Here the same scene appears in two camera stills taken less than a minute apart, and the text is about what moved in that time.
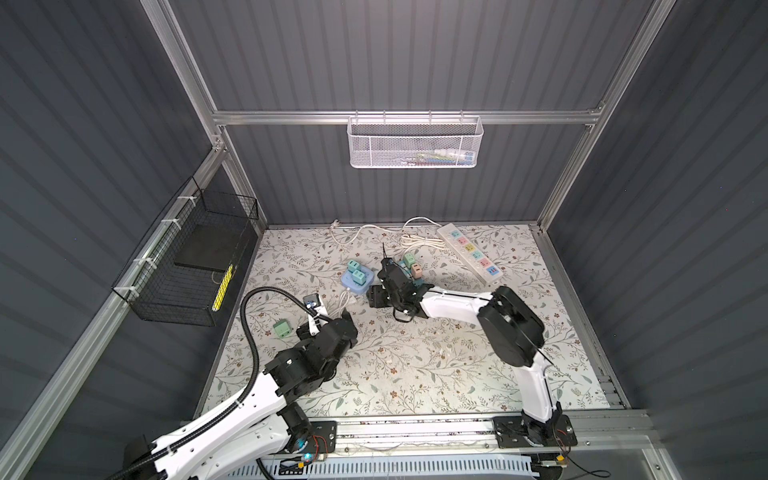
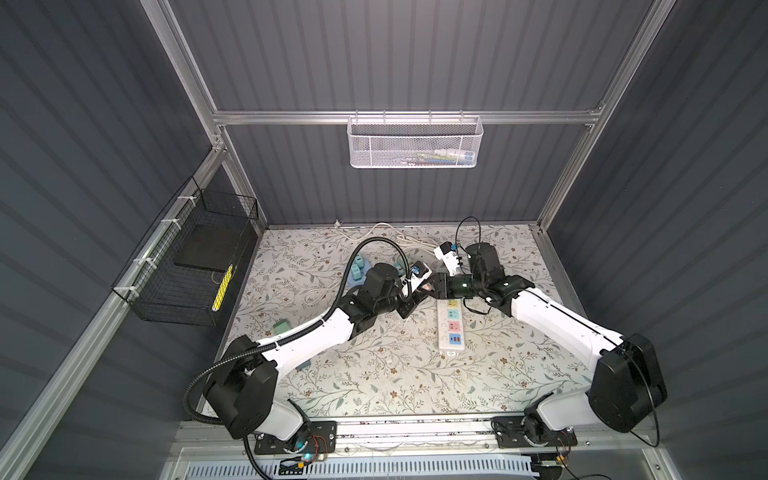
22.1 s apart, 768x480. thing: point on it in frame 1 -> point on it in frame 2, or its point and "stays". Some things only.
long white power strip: x=481 y=263 -> x=451 y=332
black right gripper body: x=383 y=298 -> x=463 y=286
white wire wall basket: x=407 y=142 stays
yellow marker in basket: x=220 y=295 stays
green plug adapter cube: x=282 y=328 stays
